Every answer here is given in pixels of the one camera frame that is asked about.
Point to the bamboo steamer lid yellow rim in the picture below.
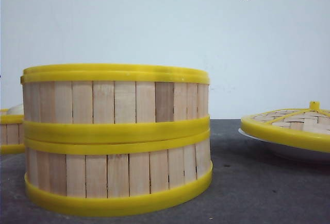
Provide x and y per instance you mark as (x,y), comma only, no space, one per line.
(305,128)

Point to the side bamboo steamer basket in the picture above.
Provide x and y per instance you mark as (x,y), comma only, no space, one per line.
(12,133)

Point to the white plate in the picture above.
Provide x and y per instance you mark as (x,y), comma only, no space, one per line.
(293,153)

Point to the white bun in side basket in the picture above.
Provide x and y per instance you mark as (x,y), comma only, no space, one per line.
(16,110)

